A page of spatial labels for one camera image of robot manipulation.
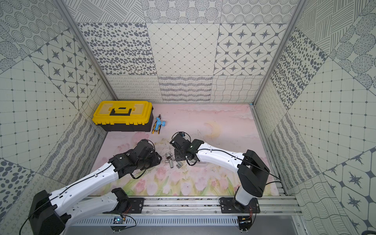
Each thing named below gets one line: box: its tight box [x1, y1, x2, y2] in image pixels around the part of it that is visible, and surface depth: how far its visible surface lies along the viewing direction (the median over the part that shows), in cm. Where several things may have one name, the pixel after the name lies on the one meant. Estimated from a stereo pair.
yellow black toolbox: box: [92, 100, 154, 132], surface depth 95 cm
